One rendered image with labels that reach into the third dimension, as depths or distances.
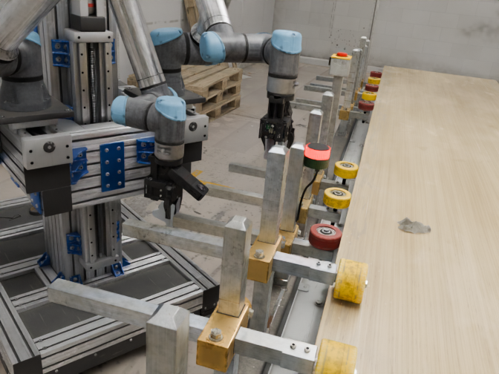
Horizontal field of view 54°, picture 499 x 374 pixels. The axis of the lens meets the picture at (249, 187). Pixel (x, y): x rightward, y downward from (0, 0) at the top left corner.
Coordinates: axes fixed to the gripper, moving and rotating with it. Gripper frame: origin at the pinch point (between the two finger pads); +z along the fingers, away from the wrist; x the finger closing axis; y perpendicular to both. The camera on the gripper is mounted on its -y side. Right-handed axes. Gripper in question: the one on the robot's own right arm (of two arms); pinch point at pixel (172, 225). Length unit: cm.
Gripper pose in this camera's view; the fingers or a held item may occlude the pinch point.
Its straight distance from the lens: 136.5
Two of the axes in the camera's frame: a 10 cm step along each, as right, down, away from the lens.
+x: -2.8, 3.7, -8.9
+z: -1.1, 9.0, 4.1
